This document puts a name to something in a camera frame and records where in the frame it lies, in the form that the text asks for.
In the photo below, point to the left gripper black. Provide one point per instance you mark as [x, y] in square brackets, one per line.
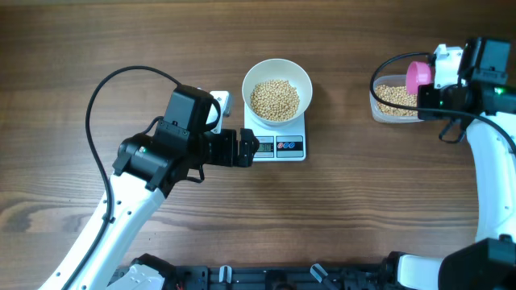
[229, 157]

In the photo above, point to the yellow soybeans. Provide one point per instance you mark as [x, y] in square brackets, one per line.
[396, 95]

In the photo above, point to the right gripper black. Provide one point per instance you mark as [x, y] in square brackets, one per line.
[425, 95]

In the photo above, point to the white round bowl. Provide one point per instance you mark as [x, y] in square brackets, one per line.
[279, 69]

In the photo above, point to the pink plastic measuring scoop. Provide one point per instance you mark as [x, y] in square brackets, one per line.
[418, 73]

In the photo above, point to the white digital kitchen scale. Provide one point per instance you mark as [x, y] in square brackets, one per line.
[284, 143]

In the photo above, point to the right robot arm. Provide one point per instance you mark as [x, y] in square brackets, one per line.
[468, 86]

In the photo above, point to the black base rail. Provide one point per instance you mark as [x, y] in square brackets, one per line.
[139, 276]

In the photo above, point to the soybeans in white bowl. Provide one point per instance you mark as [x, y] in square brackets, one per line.
[275, 100]

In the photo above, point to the clear plastic container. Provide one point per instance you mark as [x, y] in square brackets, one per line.
[390, 80]

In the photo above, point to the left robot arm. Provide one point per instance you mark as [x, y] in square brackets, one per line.
[145, 172]

